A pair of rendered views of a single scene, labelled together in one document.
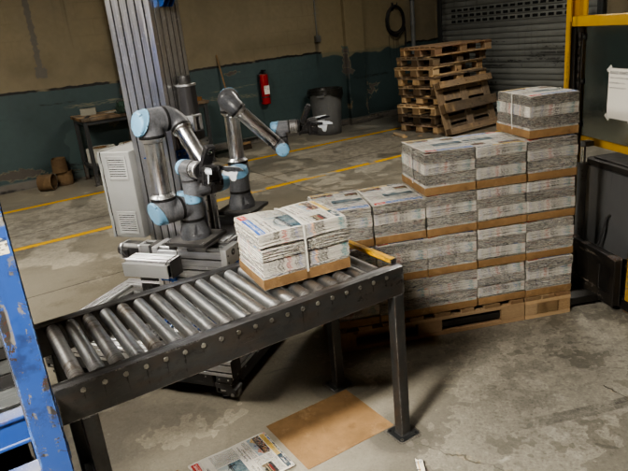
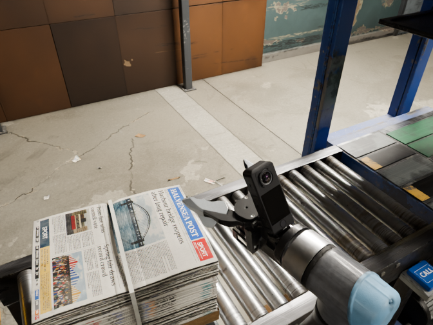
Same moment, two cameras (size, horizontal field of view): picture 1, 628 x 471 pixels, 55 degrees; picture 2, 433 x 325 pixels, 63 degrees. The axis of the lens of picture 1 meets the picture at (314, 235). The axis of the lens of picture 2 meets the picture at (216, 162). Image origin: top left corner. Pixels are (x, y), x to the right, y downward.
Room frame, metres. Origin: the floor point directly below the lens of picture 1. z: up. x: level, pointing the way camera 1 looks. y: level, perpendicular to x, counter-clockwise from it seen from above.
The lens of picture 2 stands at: (2.84, 0.33, 1.65)
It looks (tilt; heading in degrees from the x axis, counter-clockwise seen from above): 36 degrees down; 182
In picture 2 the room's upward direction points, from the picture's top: straight up
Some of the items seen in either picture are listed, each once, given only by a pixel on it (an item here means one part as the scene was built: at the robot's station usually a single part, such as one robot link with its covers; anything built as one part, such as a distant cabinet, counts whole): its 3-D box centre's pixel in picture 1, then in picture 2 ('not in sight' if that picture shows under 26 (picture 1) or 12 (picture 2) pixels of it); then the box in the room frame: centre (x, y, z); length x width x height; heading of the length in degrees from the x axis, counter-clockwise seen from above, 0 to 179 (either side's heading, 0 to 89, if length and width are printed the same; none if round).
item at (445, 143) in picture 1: (436, 144); not in sight; (3.26, -0.72, 1.07); 0.37 x 0.29 x 0.01; 9
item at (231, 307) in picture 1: (222, 301); (238, 251); (2.12, 0.38, 0.77); 0.47 x 0.05 x 0.05; 31
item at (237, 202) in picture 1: (241, 197); not in sight; (3.29, 0.39, 0.87); 0.15 x 0.15 x 0.10
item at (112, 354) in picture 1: (103, 341); (345, 202); (1.88, 0.77, 0.77); 0.47 x 0.05 x 0.05; 31
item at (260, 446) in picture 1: (241, 465); not in sight; (2.11, 0.41, 0.01); 0.37 x 0.28 x 0.01; 121
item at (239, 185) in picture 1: (238, 177); not in sight; (3.30, 0.39, 0.98); 0.13 x 0.12 x 0.14; 3
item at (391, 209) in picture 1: (416, 258); not in sight; (3.23, -0.58, 0.42); 1.17 x 0.39 x 0.83; 98
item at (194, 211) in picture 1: (189, 204); not in sight; (2.83, 0.59, 0.98); 0.13 x 0.12 x 0.14; 131
